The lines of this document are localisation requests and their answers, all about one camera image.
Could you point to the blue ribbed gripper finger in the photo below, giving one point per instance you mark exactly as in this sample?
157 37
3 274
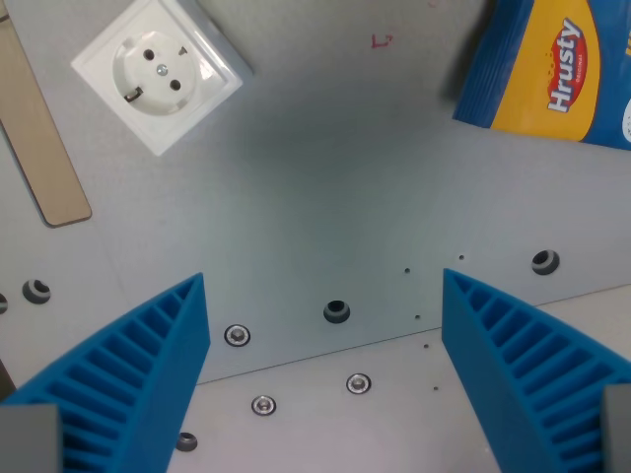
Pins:
123 374
522 374

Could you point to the grey rubber grommet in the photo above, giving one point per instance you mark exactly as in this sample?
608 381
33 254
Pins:
2 303
545 261
36 291
187 441
336 311

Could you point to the silver hex socket screw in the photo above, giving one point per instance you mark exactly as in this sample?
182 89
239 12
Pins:
237 336
358 383
263 405

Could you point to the light wooden board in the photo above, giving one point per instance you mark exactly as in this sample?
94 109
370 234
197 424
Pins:
37 133

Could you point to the blue yellow Hrusty snack bag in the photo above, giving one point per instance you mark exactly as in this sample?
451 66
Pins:
547 69

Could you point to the white wall power socket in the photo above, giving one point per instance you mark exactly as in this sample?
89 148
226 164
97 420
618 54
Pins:
158 71

